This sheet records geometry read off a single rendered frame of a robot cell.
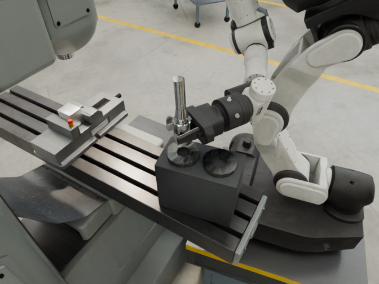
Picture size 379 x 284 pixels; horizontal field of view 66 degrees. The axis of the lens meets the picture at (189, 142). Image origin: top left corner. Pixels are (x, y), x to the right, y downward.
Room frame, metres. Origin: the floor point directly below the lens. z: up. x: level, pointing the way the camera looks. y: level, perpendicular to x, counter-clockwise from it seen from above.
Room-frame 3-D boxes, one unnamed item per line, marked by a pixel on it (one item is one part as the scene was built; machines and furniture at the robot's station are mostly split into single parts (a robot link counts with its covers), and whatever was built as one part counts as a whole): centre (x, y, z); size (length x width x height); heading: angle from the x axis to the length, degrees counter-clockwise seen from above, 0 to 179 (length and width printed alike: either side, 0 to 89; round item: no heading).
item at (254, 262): (0.83, -0.46, 0.20); 0.78 x 0.68 x 0.40; 71
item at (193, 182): (0.52, -0.03, 1.03); 0.22 x 0.12 x 0.20; 70
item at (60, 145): (0.83, 0.40, 0.98); 0.35 x 0.15 x 0.11; 149
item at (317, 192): (0.82, -0.50, 0.68); 0.21 x 0.20 x 0.13; 71
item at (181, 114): (0.54, 0.02, 1.29); 0.03 x 0.03 x 0.11
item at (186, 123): (0.54, 0.02, 1.23); 0.05 x 0.05 x 0.01
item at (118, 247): (0.79, 0.34, 0.43); 0.80 x 0.30 x 0.60; 150
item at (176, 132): (0.54, 0.02, 1.20); 0.05 x 0.05 x 0.06
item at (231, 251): (0.76, 0.34, 0.89); 1.24 x 0.23 x 0.08; 60
